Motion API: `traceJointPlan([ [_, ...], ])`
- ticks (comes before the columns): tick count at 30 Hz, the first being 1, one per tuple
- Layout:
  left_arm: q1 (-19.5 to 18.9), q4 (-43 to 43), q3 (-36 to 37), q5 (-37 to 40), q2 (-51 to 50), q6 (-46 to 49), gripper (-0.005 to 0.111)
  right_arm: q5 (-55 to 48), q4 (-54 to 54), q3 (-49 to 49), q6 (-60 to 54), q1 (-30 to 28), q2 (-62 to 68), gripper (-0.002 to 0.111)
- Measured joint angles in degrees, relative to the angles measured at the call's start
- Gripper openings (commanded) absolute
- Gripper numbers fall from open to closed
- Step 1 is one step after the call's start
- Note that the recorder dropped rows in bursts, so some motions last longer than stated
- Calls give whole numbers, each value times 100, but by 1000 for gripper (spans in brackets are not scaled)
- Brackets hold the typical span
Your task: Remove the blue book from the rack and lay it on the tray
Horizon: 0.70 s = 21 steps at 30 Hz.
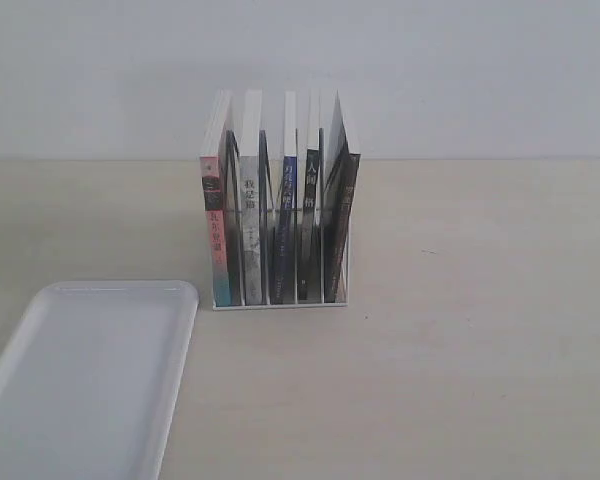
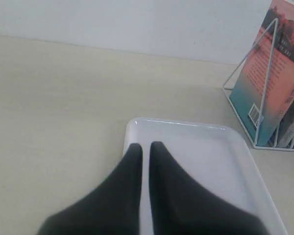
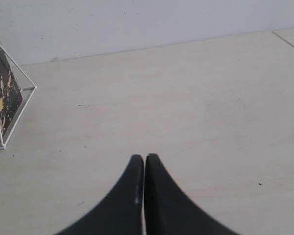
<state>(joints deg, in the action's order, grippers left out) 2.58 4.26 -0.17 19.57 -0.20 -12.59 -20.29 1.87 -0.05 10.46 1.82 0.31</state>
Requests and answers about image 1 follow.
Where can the white wire book rack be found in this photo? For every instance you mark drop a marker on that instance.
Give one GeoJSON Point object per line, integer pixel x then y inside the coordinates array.
{"type": "Point", "coordinates": [268, 222]}

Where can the black spine thin book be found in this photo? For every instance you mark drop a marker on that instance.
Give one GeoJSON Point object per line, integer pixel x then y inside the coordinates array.
{"type": "Point", "coordinates": [312, 167]}

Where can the grey white cat book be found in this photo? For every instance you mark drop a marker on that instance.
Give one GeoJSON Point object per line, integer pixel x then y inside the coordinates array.
{"type": "Point", "coordinates": [250, 196]}

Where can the blue moon cover book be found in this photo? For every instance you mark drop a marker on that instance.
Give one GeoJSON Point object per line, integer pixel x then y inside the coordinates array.
{"type": "Point", "coordinates": [284, 233]}

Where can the pink red spine book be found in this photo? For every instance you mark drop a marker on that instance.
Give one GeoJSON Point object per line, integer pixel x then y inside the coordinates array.
{"type": "Point", "coordinates": [212, 159]}

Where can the white plastic tray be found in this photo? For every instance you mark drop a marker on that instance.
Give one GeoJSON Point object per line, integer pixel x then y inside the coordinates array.
{"type": "Point", "coordinates": [89, 380]}

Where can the dark brown gold book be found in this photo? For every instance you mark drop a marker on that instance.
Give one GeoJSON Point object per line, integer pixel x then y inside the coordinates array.
{"type": "Point", "coordinates": [343, 160]}

